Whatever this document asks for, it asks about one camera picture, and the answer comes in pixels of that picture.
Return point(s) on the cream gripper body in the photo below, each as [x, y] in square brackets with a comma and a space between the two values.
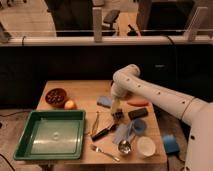
[115, 105]

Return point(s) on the blue sponge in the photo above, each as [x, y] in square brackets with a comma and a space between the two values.
[104, 101]

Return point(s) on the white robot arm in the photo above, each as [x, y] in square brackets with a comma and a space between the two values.
[196, 113]

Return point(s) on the green plastic tray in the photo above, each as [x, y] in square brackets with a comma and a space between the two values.
[52, 135]

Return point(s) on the orange carrot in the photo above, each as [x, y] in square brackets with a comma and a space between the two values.
[138, 103]

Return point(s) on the black rectangular block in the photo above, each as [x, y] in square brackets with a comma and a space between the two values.
[138, 113]

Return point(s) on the wooden table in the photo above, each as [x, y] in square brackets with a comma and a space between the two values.
[85, 94]

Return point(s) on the blue cloth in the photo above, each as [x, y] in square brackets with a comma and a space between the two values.
[123, 132]

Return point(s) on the blue plastic cup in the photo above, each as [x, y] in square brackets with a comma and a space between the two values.
[139, 126]

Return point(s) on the yellow green tongs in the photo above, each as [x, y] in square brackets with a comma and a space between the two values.
[95, 124]

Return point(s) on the silver measuring spoon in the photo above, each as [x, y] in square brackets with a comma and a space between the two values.
[124, 146]

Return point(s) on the yellow round fruit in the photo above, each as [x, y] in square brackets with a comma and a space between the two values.
[70, 105]

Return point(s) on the silver fork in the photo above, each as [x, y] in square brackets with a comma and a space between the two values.
[97, 149]

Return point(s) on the brown bowl with nuts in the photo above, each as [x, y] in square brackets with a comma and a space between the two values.
[56, 97]

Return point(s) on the black office chair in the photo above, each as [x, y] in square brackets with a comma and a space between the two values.
[108, 21]

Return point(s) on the white railing bar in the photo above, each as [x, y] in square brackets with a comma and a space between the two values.
[106, 41]

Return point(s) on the black handled brush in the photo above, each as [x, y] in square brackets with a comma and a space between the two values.
[117, 116]

